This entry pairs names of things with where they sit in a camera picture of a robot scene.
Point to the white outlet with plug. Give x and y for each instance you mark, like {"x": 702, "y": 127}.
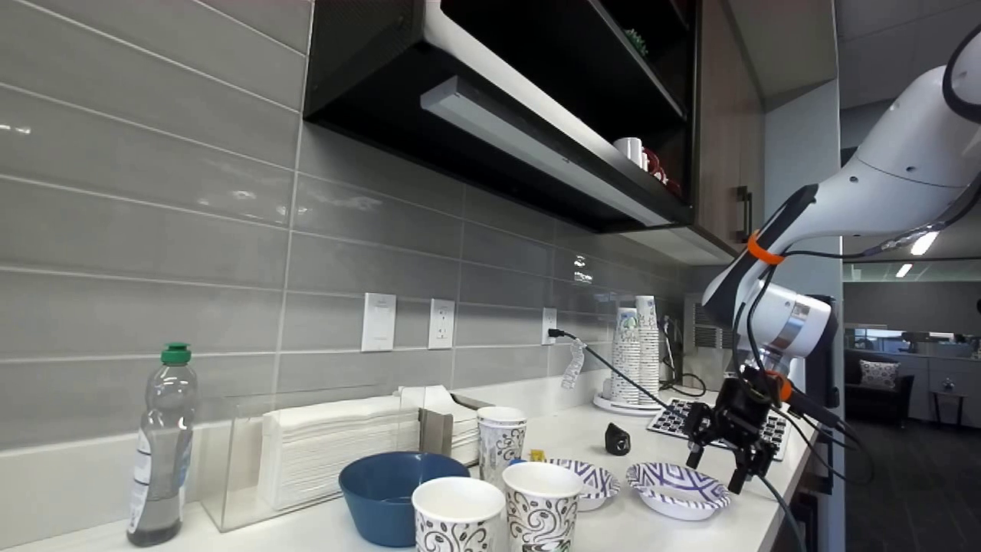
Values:
{"x": 546, "y": 321}

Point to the small black object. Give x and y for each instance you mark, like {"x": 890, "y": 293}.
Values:
{"x": 616, "y": 438}

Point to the solid blue bowl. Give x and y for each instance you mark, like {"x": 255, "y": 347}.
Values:
{"x": 386, "y": 494}

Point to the white wall outlet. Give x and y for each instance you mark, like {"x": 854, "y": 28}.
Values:
{"x": 439, "y": 322}

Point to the red item in cabinet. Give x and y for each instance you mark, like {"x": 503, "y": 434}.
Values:
{"x": 660, "y": 168}

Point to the ceiling light panel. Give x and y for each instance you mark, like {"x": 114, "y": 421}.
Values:
{"x": 923, "y": 243}

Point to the dark countertop appliance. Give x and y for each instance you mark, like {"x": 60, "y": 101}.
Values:
{"x": 670, "y": 354}

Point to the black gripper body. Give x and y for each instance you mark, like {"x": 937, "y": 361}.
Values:
{"x": 746, "y": 415}

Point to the white light switch plate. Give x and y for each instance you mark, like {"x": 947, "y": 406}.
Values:
{"x": 379, "y": 321}

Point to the clear acrylic napkin holder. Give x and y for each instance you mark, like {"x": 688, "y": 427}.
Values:
{"x": 232, "y": 471}

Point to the white napkins in grey holder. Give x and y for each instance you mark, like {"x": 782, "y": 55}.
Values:
{"x": 447, "y": 402}

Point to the under-cabinet light strip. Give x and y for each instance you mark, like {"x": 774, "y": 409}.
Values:
{"x": 531, "y": 142}

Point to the tall paper cup stack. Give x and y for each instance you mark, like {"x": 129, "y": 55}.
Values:
{"x": 625, "y": 354}
{"x": 646, "y": 342}

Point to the black wall cabinet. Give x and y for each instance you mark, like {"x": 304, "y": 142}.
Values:
{"x": 511, "y": 61}

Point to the white napkins in clear holder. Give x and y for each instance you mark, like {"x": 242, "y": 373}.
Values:
{"x": 339, "y": 448}

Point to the white mug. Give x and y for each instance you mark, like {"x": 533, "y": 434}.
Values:
{"x": 632, "y": 151}

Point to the clear bottle with green cap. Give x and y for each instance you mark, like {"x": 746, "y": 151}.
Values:
{"x": 163, "y": 446}

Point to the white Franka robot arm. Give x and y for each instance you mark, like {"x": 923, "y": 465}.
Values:
{"x": 890, "y": 171}

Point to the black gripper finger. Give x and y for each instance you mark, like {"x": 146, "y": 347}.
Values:
{"x": 750, "y": 460}
{"x": 700, "y": 424}

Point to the dark armchair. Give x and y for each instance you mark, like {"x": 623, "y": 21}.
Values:
{"x": 876, "y": 386}

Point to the black patterned paper cup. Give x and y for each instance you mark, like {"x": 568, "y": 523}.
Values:
{"x": 458, "y": 516}
{"x": 499, "y": 438}
{"x": 539, "y": 508}

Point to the grey napkin holder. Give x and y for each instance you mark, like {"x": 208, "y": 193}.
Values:
{"x": 434, "y": 431}

